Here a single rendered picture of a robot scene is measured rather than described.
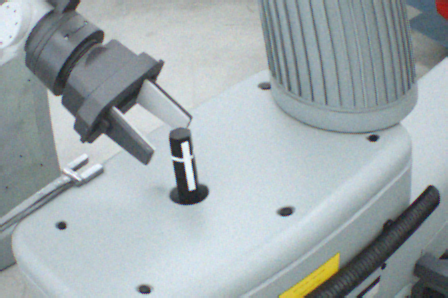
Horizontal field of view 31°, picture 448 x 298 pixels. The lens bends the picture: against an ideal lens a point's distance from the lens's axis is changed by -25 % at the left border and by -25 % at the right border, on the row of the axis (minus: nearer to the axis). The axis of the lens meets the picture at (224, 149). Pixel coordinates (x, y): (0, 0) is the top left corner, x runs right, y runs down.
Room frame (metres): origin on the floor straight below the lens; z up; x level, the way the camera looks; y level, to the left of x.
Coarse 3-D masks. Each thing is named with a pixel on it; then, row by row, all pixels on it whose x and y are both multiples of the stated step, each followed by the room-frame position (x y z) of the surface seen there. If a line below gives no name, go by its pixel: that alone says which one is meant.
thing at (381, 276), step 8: (384, 264) 0.81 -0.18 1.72; (376, 272) 0.81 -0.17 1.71; (384, 272) 0.82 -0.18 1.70; (368, 280) 0.80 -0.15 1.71; (376, 280) 0.81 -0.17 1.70; (384, 280) 0.82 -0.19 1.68; (360, 288) 0.79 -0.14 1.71; (368, 288) 0.80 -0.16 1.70; (376, 288) 0.81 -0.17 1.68; (384, 288) 0.82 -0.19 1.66; (352, 296) 0.78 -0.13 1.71; (360, 296) 0.79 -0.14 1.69; (368, 296) 0.80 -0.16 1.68; (376, 296) 0.81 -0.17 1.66
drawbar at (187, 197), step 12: (180, 132) 0.80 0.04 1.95; (180, 144) 0.79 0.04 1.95; (192, 144) 0.80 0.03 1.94; (180, 156) 0.79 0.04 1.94; (180, 168) 0.79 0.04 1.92; (192, 168) 0.79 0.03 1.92; (180, 180) 0.79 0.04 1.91; (180, 192) 0.79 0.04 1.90; (192, 192) 0.79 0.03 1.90; (192, 204) 0.79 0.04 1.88
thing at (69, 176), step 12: (84, 156) 0.88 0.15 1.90; (72, 168) 0.86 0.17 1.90; (96, 168) 0.85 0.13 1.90; (60, 180) 0.83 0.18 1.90; (72, 180) 0.83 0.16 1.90; (84, 180) 0.83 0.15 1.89; (48, 192) 0.81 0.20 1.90; (60, 192) 0.82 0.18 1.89; (24, 204) 0.79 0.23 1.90; (36, 204) 0.79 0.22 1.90; (12, 216) 0.77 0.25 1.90; (24, 216) 0.78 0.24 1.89; (0, 228) 0.75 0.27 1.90
